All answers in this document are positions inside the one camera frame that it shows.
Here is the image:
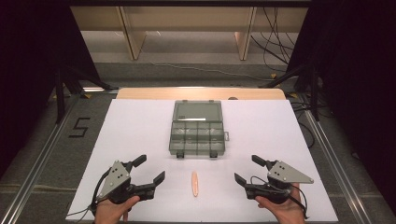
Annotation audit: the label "black floor cable bundle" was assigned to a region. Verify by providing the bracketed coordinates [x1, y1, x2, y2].
[250, 7, 297, 73]

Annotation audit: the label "clear grey compartment box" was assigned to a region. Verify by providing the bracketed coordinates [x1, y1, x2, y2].
[168, 99, 231, 159]

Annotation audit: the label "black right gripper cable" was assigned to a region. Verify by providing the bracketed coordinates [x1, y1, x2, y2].
[250, 175, 310, 220]

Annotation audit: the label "black stand legs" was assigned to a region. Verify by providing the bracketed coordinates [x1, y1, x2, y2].
[258, 59, 321, 122]
[54, 63, 120, 125]

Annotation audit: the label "white floor cable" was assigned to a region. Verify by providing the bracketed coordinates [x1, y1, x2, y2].
[148, 61, 269, 82]

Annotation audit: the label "dark curtain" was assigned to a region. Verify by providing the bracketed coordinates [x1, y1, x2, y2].
[286, 0, 396, 216]
[0, 0, 101, 178]

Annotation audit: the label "metal floor rail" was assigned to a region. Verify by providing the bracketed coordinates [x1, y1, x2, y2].
[0, 92, 82, 224]
[303, 108, 373, 224]

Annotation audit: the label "black cable beside table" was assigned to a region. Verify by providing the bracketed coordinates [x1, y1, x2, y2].
[286, 91, 316, 149]

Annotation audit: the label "wooden table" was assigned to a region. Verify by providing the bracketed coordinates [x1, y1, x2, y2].
[115, 87, 287, 101]

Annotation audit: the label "person's right hand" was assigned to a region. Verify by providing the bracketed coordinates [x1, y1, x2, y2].
[255, 182, 307, 224]

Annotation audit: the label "white table mat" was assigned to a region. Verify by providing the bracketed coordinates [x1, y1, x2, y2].
[65, 98, 339, 222]

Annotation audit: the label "pale wooden shelf unit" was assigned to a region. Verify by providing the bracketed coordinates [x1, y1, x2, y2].
[69, 6, 309, 62]

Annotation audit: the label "person's left hand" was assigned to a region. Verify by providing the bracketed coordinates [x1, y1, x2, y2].
[93, 195, 141, 224]

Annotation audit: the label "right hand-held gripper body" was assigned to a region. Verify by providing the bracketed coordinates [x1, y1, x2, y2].
[245, 160, 315, 205]

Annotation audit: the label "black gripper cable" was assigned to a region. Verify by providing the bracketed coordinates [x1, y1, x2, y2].
[250, 175, 310, 220]
[65, 167, 113, 223]

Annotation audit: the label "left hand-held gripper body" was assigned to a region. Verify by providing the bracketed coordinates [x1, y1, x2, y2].
[96, 159, 157, 205]

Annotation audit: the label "small wooden stick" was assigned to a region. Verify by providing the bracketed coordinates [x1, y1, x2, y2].
[191, 170, 199, 198]

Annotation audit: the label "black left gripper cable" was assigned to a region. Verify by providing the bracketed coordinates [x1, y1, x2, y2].
[65, 167, 113, 223]

